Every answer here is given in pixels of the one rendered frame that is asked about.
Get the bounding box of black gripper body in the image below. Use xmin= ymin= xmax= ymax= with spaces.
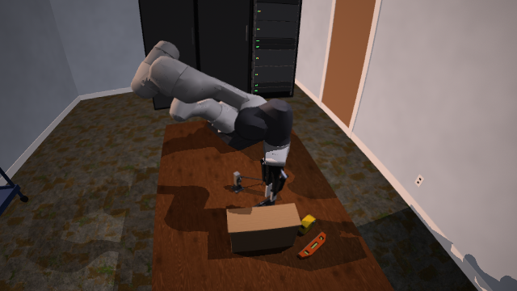
xmin=270 ymin=166 xmax=284 ymax=175

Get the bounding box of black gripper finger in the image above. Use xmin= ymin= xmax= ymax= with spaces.
xmin=260 ymin=158 xmax=272 ymax=197
xmin=270 ymin=168 xmax=288 ymax=202

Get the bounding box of orange spirit level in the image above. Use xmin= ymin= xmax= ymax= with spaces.
xmin=298 ymin=232 xmax=326 ymax=259

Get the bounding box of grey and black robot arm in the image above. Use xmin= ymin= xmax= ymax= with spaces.
xmin=131 ymin=41 xmax=293 ymax=167

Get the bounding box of brown wooden cabinet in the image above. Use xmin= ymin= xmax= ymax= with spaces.
xmin=226 ymin=197 xmax=301 ymax=253

